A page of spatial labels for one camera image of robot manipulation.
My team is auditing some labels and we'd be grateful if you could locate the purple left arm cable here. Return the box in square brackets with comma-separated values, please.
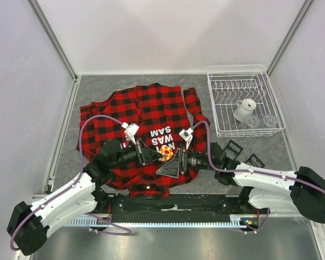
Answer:
[10, 115, 132, 250]

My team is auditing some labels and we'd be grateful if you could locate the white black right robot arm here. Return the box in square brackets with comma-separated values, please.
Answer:
[157, 142, 325, 224]

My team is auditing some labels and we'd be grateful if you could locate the grey ceramic teapot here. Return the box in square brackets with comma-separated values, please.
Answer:
[234, 99, 257, 122]

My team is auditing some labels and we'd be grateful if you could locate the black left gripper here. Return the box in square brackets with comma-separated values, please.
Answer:
[110, 138, 163, 169]

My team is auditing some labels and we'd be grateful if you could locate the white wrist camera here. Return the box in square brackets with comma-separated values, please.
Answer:
[121, 122, 139, 144]
[179, 128, 193, 150]

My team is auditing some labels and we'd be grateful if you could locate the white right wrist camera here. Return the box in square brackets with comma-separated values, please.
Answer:
[179, 128, 193, 150]

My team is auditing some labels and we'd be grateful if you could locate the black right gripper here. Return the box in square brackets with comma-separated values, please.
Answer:
[156, 144, 217, 178]

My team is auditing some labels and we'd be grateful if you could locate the clear glass cup right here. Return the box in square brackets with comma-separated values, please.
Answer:
[262, 114, 278, 128]

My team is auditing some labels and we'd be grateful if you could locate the black wire frame stand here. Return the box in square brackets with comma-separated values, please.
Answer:
[245, 153, 265, 168]
[225, 140, 243, 160]

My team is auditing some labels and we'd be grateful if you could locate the aluminium frame post left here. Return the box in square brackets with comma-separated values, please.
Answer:
[25, 0, 79, 82]

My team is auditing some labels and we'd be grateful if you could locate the yellow plush flower brooch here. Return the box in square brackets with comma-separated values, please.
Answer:
[159, 146, 174, 162]

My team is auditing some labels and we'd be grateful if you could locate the red black plaid shirt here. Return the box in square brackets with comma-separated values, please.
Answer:
[76, 83, 208, 199]

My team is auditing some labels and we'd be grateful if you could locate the white wire dish rack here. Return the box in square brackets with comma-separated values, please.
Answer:
[207, 64, 286, 138]

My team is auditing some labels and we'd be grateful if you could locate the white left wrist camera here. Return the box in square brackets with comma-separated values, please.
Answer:
[121, 122, 139, 144]

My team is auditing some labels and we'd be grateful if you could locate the aluminium frame post right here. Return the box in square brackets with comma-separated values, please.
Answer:
[266, 0, 315, 76]

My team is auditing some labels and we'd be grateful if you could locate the light blue cable duct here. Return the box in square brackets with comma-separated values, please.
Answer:
[64, 216, 254, 229]

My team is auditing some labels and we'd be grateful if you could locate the clear glass cup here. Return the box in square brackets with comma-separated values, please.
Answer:
[244, 115, 261, 129]
[262, 114, 278, 128]

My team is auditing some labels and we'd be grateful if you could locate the aluminium frame post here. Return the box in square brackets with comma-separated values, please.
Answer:
[25, 0, 79, 82]
[266, 0, 315, 76]

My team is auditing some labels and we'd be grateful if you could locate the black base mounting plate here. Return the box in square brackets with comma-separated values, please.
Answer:
[94, 194, 267, 215]

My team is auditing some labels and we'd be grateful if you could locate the clear glass cup left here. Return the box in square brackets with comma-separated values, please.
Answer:
[244, 115, 261, 129]

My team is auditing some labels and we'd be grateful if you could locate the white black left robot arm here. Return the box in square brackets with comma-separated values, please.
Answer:
[7, 139, 162, 256]

